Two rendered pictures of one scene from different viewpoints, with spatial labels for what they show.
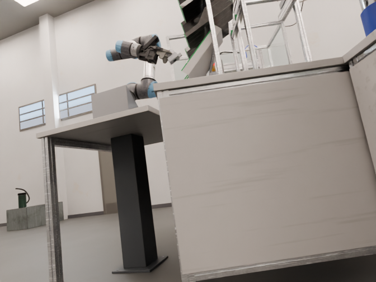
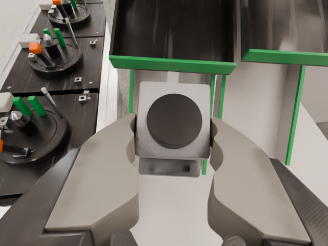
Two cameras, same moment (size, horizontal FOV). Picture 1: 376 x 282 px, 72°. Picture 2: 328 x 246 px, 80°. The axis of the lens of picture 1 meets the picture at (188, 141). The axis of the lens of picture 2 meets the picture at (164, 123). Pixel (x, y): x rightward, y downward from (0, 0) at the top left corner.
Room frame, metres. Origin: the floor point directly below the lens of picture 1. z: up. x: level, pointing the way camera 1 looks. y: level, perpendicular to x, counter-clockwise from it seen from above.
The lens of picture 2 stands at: (1.45, 0.10, 1.33)
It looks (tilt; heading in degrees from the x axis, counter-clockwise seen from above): 54 degrees down; 261
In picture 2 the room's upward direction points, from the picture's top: 3 degrees clockwise
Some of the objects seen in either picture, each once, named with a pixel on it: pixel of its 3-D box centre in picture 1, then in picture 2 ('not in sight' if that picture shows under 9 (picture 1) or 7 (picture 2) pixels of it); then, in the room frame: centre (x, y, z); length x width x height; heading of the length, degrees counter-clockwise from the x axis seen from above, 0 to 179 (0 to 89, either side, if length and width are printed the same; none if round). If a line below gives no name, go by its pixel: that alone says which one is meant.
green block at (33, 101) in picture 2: not in sight; (37, 106); (1.67, -0.20, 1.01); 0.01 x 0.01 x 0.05; 1
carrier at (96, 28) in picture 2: not in sight; (67, 6); (1.69, -0.65, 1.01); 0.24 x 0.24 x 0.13; 1
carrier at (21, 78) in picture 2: not in sight; (51, 48); (1.69, -0.41, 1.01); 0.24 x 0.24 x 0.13; 1
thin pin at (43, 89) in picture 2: not in sight; (52, 104); (1.63, -0.18, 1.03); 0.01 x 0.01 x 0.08
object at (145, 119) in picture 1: (133, 134); not in sight; (1.71, 0.36, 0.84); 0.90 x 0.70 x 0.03; 162
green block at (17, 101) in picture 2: not in sight; (22, 107); (1.70, -0.20, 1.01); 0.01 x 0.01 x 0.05; 1
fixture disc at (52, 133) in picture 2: not in sight; (32, 133); (1.69, -0.15, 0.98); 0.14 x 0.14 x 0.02
